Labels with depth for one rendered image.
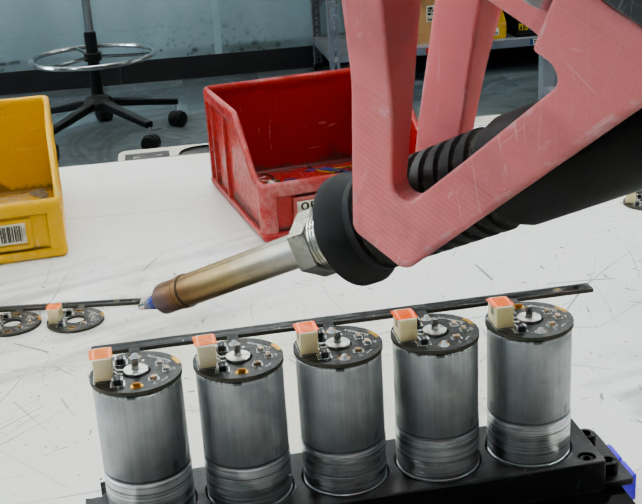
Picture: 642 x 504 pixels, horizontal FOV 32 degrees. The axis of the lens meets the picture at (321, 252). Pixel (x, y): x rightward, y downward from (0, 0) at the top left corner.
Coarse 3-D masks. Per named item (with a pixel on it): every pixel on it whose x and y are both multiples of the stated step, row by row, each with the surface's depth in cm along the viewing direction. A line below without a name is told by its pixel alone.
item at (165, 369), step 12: (120, 360) 31; (144, 360) 31; (156, 360) 31; (168, 360) 31; (120, 372) 31; (156, 372) 30; (168, 372) 30; (180, 372) 30; (96, 384) 30; (108, 384) 30; (120, 384) 30; (132, 384) 30; (144, 384) 30; (156, 384) 30; (168, 384) 30; (120, 396) 29; (132, 396) 29
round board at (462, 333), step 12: (420, 324) 32; (444, 324) 32; (456, 324) 32; (468, 324) 32; (396, 336) 32; (420, 336) 31; (444, 336) 32; (456, 336) 31; (468, 336) 31; (408, 348) 31; (420, 348) 31; (432, 348) 31; (444, 348) 31; (456, 348) 31
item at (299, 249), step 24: (312, 216) 24; (288, 240) 24; (312, 240) 24; (216, 264) 27; (240, 264) 26; (264, 264) 25; (288, 264) 25; (312, 264) 24; (168, 288) 28; (192, 288) 27; (216, 288) 27; (240, 288) 26; (168, 312) 28
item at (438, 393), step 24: (432, 336) 32; (408, 360) 31; (432, 360) 31; (456, 360) 31; (408, 384) 31; (432, 384) 31; (456, 384) 31; (408, 408) 32; (432, 408) 31; (456, 408) 31; (408, 432) 32; (432, 432) 32; (456, 432) 32; (408, 456) 32; (432, 456) 32; (456, 456) 32; (432, 480) 32
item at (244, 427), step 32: (224, 384) 30; (256, 384) 30; (224, 416) 30; (256, 416) 30; (224, 448) 31; (256, 448) 31; (288, 448) 32; (224, 480) 31; (256, 480) 31; (288, 480) 32
